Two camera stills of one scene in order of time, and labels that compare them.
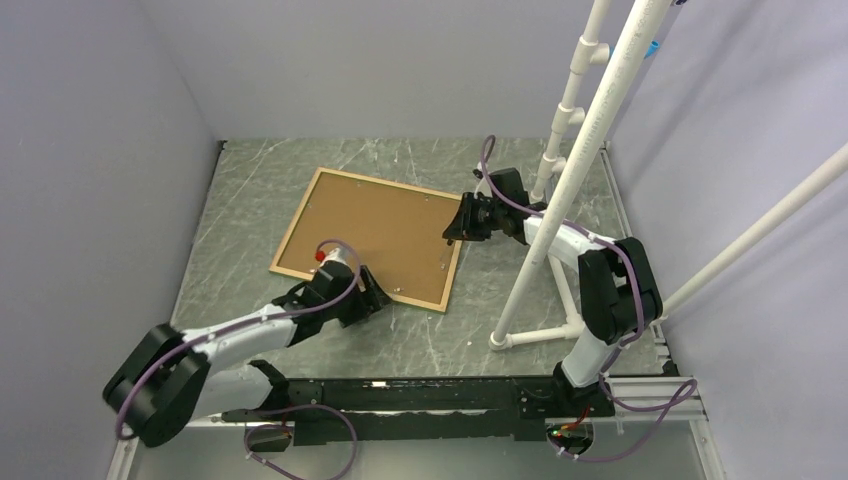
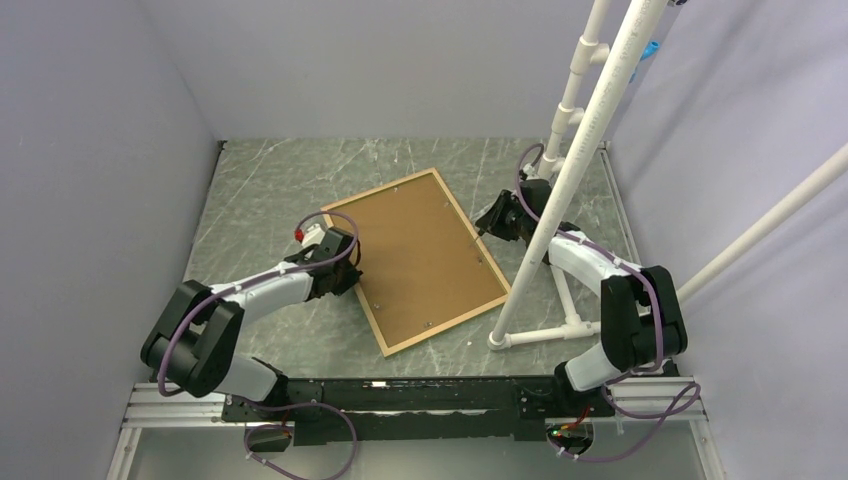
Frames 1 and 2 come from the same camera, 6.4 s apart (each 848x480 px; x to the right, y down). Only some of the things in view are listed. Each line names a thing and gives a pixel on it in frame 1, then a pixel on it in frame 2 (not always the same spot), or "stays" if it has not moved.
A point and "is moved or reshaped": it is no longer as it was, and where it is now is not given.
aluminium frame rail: [638, 401] stays
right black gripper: [462, 228] → [492, 221]
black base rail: [391, 412] stays
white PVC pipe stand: [591, 49] stays
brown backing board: [396, 230] is moved or reshaped
